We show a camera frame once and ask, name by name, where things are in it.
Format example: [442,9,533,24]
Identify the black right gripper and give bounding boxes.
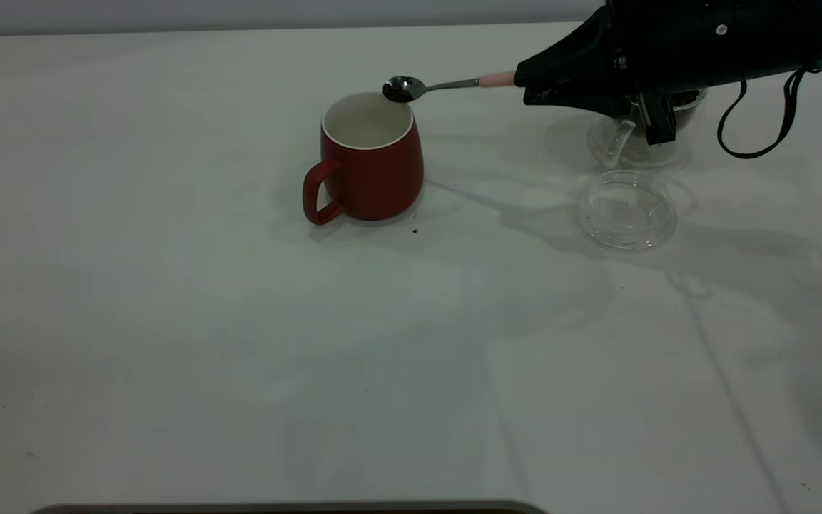
[514,0,751,121]

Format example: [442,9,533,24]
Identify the metal spoon with pink handle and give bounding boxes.
[382,69,519,104]

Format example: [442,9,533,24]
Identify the red ceramic mug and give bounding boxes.
[303,91,425,226]

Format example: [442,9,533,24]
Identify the clear glass saucer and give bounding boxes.
[572,170,678,253]

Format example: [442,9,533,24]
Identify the clear glass cup with handle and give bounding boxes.
[588,87,709,171]

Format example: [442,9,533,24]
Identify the black looped cable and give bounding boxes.
[716,63,822,160]

